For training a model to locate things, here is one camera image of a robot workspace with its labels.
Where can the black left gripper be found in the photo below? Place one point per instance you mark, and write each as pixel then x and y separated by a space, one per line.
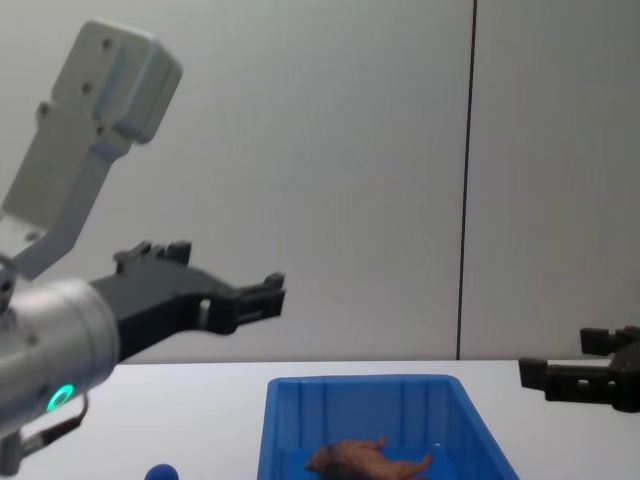
pixel 160 300

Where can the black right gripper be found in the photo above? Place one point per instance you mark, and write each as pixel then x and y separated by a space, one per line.
pixel 629 380

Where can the blue plastic bin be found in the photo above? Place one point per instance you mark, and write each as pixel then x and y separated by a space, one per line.
pixel 360 405

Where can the blue ball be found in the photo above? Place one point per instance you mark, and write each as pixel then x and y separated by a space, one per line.
pixel 161 472

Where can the brown toy animal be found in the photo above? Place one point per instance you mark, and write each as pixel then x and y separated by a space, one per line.
pixel 360 455

